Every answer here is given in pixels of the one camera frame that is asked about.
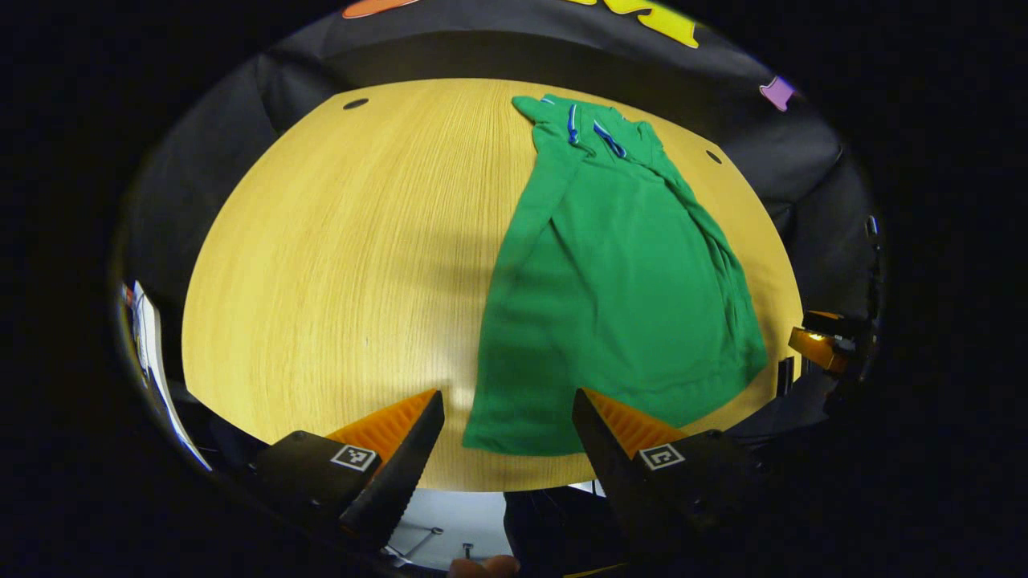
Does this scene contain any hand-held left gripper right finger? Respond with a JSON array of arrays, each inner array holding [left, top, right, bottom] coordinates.
[[572, 388, 764, 563]]

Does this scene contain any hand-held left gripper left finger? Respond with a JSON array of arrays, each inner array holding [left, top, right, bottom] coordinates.
[[255, 389, 447, 555]]

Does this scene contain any green T-shirt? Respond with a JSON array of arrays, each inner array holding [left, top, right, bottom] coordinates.
[[462, 94, 769, 457]]

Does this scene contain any black backdrop cloth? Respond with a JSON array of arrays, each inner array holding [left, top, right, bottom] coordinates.
[[116, 0, 880, 402]]

